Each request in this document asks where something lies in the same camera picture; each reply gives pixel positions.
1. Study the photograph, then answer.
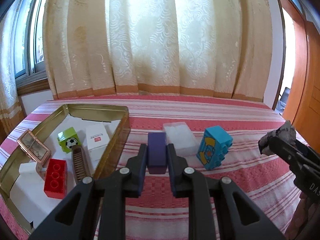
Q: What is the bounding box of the dark chair in doorway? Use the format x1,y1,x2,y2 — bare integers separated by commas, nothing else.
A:
274,87,290,115

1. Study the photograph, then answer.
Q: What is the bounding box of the window with frame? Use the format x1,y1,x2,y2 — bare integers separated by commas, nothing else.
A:
11,0,49,96

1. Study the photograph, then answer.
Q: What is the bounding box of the white small box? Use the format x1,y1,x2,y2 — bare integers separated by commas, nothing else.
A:
86,123,110,159

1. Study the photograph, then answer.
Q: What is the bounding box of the gold metal tray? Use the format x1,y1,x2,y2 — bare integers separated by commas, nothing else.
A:
1,103,130,239

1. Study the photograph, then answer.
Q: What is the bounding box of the cream patterned curtain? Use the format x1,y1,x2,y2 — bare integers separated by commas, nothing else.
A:
43,0,272,102

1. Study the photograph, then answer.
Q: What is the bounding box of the rose gold mirror compact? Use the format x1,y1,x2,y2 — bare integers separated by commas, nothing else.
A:
17,129,51,166

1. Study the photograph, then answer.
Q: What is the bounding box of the purple block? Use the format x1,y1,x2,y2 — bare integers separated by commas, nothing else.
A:
147,132,167,174

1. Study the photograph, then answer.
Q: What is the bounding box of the red toy brick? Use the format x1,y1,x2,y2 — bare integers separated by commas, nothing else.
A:
43,159,67,199

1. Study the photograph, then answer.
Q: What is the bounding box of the left side curtain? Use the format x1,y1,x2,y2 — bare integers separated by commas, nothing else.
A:
1,16,24,137

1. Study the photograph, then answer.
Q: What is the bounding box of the clear plastic box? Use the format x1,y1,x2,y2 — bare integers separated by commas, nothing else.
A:
163,122,200,157

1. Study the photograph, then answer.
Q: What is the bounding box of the person's right hand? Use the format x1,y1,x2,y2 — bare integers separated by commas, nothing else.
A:
285,192,319,239

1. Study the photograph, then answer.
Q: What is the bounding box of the wooden door frame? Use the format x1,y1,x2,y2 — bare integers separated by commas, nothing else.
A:
280,0,319,152

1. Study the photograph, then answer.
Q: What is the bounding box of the grey patterned pouch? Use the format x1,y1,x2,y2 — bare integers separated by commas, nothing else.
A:
258,120,297,155

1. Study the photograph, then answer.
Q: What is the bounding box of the blue toy brick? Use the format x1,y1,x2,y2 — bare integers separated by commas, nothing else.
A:
196,126,233,170

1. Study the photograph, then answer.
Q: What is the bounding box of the green football cube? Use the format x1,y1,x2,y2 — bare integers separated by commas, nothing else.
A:
57,127,81,153

